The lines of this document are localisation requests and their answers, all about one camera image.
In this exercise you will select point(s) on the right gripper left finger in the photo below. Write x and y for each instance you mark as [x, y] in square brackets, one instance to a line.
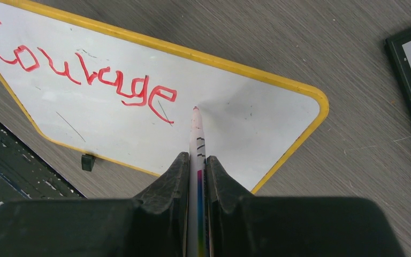
[152, 223]

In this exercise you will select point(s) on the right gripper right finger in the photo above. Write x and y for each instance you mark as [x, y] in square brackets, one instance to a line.
[242, 224]

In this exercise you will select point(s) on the red whiteboard marker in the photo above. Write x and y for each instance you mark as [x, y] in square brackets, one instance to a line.
[197, 225]

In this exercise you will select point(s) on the yellow framed whiteboard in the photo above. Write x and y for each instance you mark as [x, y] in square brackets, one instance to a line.
[128, 98]

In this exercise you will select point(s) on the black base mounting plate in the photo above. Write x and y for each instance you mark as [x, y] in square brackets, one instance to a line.
[24, 175]

